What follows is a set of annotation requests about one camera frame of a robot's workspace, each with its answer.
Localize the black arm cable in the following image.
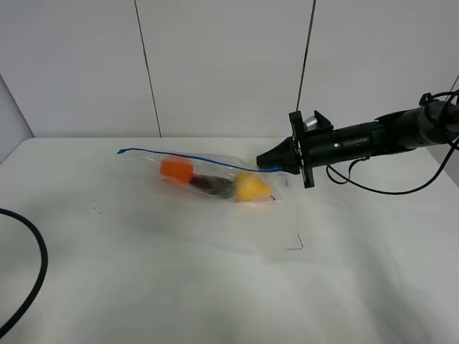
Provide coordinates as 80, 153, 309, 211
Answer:
0, 208, 49, 333
326, 73, 459, 195

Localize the yellow pear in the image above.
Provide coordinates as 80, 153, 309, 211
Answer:
233, 172, 272, 202

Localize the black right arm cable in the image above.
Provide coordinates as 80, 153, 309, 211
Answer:
326, 73, 459, 195

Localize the clear blue-zip plastic bag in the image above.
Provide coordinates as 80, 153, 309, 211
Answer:
116, 148, 289, 204

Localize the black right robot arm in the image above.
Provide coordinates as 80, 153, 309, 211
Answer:
256, 92, 458, 188

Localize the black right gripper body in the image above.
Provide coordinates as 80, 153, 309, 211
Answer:
289, 110, 336, 188

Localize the orange fruit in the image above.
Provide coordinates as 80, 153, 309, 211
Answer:
160, 155, 194, 184

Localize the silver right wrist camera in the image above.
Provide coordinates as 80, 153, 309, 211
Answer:
303, 115, 319, 131

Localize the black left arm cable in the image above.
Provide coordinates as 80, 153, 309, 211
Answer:
0, 208, 49, 333

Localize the dark purple eggplant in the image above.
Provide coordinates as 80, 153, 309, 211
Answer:
189, 174, 236, 199

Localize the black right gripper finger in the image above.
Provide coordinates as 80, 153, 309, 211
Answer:
265, 161, 301, 175
256, 138, 296, 166

